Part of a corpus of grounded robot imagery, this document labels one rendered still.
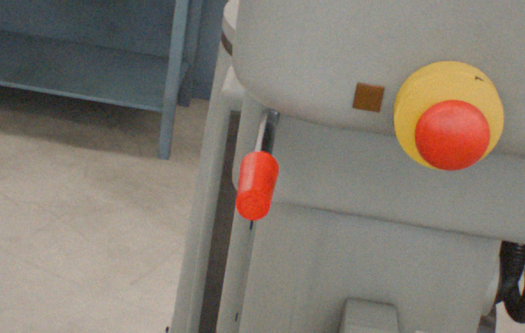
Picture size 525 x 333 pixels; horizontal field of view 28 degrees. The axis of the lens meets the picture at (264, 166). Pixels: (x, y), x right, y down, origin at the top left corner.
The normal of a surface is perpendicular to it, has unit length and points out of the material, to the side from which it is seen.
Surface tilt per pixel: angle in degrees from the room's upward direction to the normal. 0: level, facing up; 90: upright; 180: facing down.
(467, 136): 87
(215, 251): 90
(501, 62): 90
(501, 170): 90
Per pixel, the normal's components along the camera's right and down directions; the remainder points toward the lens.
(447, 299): 0.21, 0.44
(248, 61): -0.81, 0.13
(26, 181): 0.15, -0.90
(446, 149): -0.14, 0.46
